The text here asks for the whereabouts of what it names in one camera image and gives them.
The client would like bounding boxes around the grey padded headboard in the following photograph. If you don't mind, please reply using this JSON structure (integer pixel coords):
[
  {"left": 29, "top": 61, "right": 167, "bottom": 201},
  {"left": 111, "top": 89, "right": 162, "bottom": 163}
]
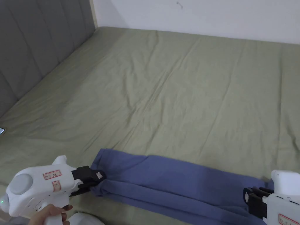
[{"left": 0, "top": 0, "right": 97, "bottom": 117}]

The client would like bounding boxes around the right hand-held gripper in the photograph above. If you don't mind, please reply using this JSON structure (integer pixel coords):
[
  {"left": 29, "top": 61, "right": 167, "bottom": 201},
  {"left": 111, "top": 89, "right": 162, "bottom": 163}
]
[{"left": 242, "top": 170, "right": 300, "bottom": 225}]

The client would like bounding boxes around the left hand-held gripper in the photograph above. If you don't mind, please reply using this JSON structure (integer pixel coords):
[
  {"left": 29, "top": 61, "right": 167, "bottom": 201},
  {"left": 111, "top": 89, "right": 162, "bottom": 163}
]
[{"left": 0, "top": 156, "right": 106, "bottom": 225}]

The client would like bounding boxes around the bed with pale green sheet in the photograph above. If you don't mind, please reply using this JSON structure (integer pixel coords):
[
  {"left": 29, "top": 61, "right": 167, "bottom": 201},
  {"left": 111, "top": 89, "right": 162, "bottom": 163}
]
[{"left": 0, "top": 26, "right": 300, "bottom": 225}]

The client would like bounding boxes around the blue garment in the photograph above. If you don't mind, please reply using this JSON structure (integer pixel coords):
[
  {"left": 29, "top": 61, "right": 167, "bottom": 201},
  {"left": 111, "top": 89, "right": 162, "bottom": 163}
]
[{"left": 90, "top": 148, "right": 275, "bottom": 225}]

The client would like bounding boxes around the person's left hand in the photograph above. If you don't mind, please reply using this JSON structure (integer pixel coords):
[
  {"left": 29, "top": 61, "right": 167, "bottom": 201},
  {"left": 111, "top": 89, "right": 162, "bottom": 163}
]
[{"left": 28, "top": 203, "right": 74, "bottom": 225}]

